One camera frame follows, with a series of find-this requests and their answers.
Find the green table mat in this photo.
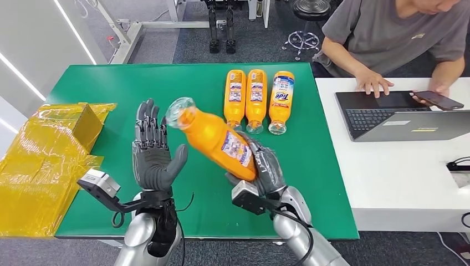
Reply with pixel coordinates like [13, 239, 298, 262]
[45, 63, 360, 241]

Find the white furniture leg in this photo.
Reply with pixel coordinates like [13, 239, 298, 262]
[248, 0, 270, 28]

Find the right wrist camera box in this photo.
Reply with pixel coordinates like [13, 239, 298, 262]
[231, 180, 280, 216]

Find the dark grey laptop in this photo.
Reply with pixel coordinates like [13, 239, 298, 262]
[335, 90, 470, 143]

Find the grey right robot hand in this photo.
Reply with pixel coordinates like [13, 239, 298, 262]
[224, 131, 287, 197]

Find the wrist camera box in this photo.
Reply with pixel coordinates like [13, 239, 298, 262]
[77, 168, 146, 214]
[231, 180, 280, 216]

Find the white desk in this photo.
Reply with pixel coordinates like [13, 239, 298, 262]
[315, 76, 470, 233]

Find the orange detergent bottle clear cap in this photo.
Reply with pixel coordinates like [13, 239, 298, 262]
[165, 96, 258, 182]
[245, 69, 268, 135]

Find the orange detergent bottle blue cap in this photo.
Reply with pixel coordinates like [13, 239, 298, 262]
[223, 69, 247, 132]

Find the person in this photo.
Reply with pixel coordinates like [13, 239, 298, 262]
[312, 0, 470, 109]

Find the black smartphone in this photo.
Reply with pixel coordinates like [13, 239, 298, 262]
[413, 90, 465, 111]

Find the person's left hand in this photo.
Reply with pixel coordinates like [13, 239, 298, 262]
[409, 79, 452, 107]

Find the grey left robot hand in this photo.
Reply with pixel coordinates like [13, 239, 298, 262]
[132, 98, 188, 192]

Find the black round stool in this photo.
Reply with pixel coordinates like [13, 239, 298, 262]
[280, 0, 333, 62]

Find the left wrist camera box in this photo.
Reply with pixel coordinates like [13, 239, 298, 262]
[77, 168, 146, 214]

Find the person's right hand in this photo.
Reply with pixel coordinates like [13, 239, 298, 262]
[355, 69, 395, 99]

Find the yellow film-wrapped box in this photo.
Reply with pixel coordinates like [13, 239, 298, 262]
[0, 103, 118, 239]

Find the white metal frame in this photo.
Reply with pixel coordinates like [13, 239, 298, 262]
[75, 0, 210, 65]

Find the black robot legs stand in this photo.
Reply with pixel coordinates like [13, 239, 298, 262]
[203, 0, 243, 55]

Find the orange Tide bottle logo up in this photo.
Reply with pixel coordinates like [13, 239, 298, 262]
[268, 70, 295, 135]

